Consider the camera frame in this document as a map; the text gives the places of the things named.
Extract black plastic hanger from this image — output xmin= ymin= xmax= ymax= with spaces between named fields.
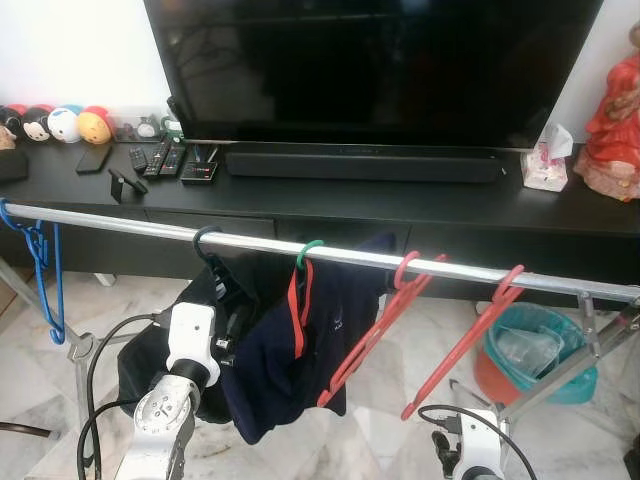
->
xmin=192 ymin=225 xmax=243 ymax=306

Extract plain black garment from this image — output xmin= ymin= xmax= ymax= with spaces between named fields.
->
xmin=116 ymin=250 xmax=301 ymax=426

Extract green plastic hanger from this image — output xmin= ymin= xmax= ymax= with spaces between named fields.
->
xmin=295 ymin=239 xmax=327 ymax=273

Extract blue plastic hanger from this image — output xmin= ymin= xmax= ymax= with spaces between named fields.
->
xmin=0 ymin=198 xmax=67 ymax=347

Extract navy shirt red collar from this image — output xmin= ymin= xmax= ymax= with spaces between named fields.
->
xmin=220 ymin=233 xmax=398 ymax=445

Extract silver metal clothes rack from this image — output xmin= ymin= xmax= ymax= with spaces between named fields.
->
xmin=0 ymin=200 xmax=640 ymax=441

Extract orange bin teal bag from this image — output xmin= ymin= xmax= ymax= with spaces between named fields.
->
xmin=474 ymin=302 xmax=600 ymax=407

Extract small black electronic box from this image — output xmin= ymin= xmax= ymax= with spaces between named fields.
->
xmin=180 ymin=145 xmax=222 ymax=185

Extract black phone stand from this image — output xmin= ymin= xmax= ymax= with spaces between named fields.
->
xmin=107 ymin=167 xmax=150 ymax=205

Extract long black remote control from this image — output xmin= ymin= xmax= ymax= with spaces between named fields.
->
xmin=142 ymin=142 xmax=174 ymax=180
xmin=160 ymin=143 xmax=189 ymax=178

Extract black TV console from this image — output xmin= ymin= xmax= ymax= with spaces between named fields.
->
xmin=0 ymin=138 xmax=640 ymax=306

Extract black soundbar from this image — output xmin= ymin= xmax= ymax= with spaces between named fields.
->
xmin=224 ymin=147 xmax=507 ymax=185

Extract black smartphone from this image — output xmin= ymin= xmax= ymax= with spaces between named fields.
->
xmin=76 ymin=142 xmax=114 ymax=175

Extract yellow bear plush head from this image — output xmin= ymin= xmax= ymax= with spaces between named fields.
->
xmin=77 ymin=105 xmax=114 ymax=147

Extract black mouse plush head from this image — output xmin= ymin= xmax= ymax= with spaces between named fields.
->
xmin=0 ymin=105 xmax=25 ymax=153
xmin=20 ymin=104 xmax=54 ymax=144

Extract pink tissue box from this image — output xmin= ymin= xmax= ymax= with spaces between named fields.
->
xmin=521 ymin=122 xmax=575 ymax=192

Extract red robed figurine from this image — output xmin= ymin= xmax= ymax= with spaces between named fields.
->
xmin=574 ymin=22 xmax=640 ymax=203

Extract black television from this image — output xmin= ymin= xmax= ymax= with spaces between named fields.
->
xmin=143 ymin=0 xmax=607 ymax=151

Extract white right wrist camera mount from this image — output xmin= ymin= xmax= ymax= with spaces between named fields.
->
xmin=455 ymin=407 xmax=503 ymax=480

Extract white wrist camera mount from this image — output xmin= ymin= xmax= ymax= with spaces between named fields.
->
xmin=455 ymin=407 xmax=503 ymax=480
xmin=163 ymin=302 xmax=222 ymax=388

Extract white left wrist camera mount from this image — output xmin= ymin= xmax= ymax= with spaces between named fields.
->
xmin=163 ymin=302 xmax=222 ymax=388

